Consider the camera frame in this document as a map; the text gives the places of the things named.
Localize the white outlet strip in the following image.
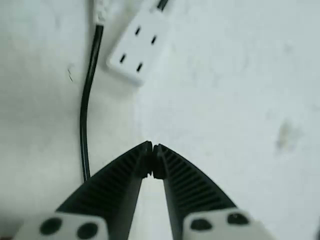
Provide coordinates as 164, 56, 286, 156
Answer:
105, 0, 179, 87

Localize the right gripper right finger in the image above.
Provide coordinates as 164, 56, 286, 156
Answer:
151, 143, 276, 240

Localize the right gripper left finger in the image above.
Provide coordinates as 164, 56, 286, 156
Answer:
13, 140, 154, 240

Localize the black cord with white plug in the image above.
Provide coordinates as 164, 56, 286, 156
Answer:
79, 0, 109, 183

